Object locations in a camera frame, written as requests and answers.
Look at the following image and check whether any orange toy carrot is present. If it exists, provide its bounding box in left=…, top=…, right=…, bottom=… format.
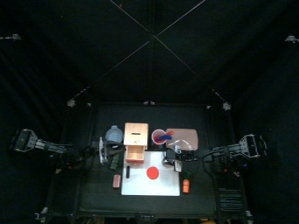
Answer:
left=181, top=171, right=192, bottom=194

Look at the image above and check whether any brown wooden cutting board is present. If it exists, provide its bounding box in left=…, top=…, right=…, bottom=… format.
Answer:
left=164, top=128, right=200, bottom=151

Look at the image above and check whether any white-edged right wrist camera mount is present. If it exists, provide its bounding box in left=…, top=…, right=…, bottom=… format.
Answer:
left=169, top=138, right=196, bottom=173

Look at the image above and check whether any printed label sticker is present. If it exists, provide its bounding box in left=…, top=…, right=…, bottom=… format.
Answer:
left=216, top=187, right=244, bottom=213

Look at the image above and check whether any red plastic cup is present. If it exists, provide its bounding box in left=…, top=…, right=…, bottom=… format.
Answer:
left=150, top=129, right=173, bottom=145

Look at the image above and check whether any grey bowl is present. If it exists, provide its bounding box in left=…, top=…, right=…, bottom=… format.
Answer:
left=103, top=124, right=125, bottom=144

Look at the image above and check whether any white cutting board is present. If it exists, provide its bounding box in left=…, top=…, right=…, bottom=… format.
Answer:
left=120, top=150, right=182, bottom=197

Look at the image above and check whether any red round dough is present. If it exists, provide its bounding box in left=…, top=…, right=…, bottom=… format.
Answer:
left=144, top=165, right=161, bottom=180

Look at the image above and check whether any red-fronted drawer with knob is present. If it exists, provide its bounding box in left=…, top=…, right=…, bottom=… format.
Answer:
left=125, top=144, right=145, bottom=164

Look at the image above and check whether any white-edged wrist camera mount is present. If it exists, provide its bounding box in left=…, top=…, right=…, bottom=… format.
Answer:
left=169, top=138, right=196, bottom=173
left=97, top=136, right=107, bottom=165

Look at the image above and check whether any blue tool with red tip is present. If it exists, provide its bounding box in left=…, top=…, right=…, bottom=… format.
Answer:
left=157, top=130, right=174, bottom=141

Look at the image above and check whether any white-edged left wrist camera mount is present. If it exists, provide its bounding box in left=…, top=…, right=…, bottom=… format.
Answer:
left=97, top=136, right=107, bottom=165

